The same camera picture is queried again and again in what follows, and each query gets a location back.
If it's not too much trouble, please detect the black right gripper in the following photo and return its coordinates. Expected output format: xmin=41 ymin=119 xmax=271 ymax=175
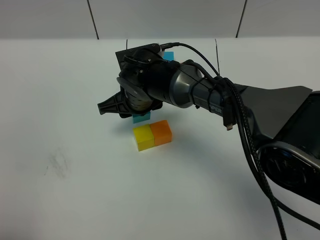
xmin=97 ymin=56 xmax=180 ymax=119

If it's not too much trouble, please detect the yellow cube block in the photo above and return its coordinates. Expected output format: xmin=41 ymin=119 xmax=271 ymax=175
xmin=133 ymin=124 xmax=155 ymax=152

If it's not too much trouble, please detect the orange cube block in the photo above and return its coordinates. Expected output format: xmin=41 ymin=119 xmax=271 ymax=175
xmin=150 ymin=120 xmax=173 ymax=146

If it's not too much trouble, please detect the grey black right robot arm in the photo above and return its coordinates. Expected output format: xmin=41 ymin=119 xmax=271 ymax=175
xmin=98 ymin=56 xmax=320 ymax=203

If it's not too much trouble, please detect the template blue cube block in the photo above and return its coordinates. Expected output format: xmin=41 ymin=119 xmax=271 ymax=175
xmin=163 ymin=51 xmax=175 ymax=61

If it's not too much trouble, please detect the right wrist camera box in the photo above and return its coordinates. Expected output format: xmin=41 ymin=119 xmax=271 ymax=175
xmin=115 ymin=43 xmax=164 ymax=70

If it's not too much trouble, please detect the black right camera cable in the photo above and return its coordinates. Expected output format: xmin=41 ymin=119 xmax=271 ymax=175
xmin=159 ymin=42 xmax=226 ymax=81

